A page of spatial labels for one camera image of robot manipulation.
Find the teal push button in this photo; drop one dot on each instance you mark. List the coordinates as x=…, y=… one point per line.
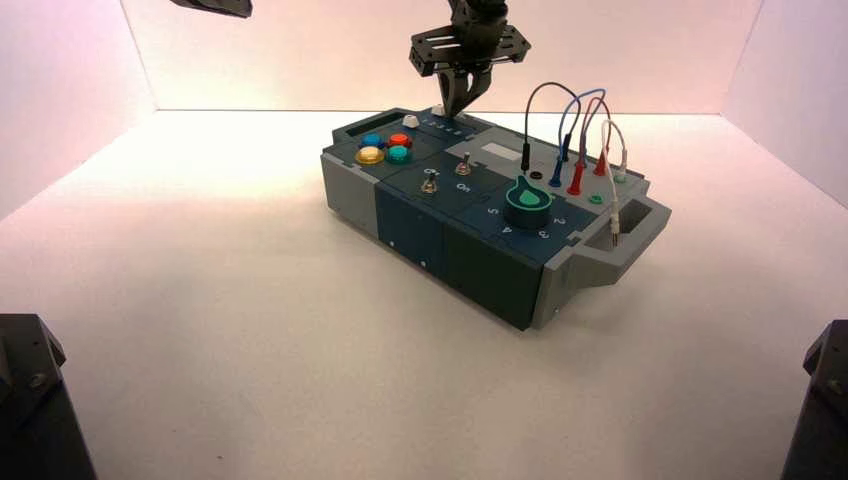
x=398, y=154

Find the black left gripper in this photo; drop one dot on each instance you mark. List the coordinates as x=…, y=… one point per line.
x=218, y=6

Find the yellow push button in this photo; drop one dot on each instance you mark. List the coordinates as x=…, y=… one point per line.
x=370, y=156

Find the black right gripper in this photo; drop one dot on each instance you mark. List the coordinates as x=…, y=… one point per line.
x=480, y=43

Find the black green rotary knob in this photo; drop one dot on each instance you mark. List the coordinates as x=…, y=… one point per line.
x=528, y=208

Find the green jack socket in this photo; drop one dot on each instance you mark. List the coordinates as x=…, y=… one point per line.
x=595, y=198

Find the white slider knob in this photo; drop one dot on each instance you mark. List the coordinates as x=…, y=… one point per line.
x=410, y=120
x=437, y=110

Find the blue push button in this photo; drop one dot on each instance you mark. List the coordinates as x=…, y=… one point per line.
x=372, y=140

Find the orange push button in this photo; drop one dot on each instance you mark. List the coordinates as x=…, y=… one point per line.
x=399, y=140

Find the metal toggle switch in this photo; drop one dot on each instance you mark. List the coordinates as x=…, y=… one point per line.
x=428, y=186
x=463, y=167

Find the grey display screen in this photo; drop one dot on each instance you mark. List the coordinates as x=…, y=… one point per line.
x=502, y=152

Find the blue grey control box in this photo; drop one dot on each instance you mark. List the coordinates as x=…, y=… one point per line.
x=407, y=222

